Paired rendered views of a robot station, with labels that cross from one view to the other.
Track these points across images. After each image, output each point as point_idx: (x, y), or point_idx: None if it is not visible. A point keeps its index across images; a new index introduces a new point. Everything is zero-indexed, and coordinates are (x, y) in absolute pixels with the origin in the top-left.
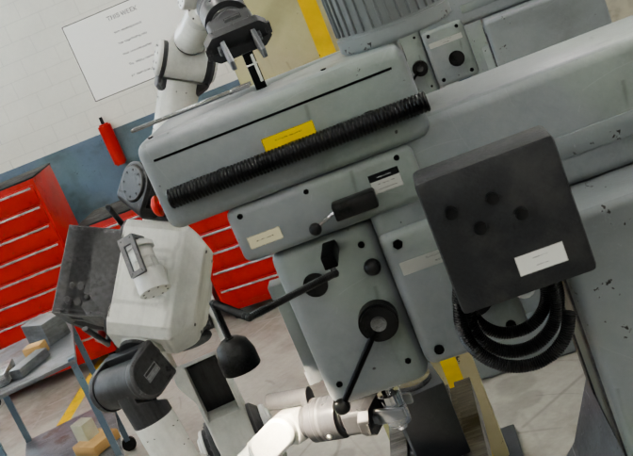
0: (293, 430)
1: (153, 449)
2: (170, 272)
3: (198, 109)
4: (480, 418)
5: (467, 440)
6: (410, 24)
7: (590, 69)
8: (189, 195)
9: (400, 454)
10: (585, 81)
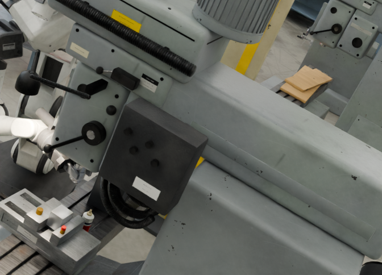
0: (33, 133)
1: None
2: (60, 13)
3: None
4: (141, 207)
5: (120, 211)
6: (223, 30)
7: (276, 134)
8: None
9: (91, 186)
10: (269, 137)
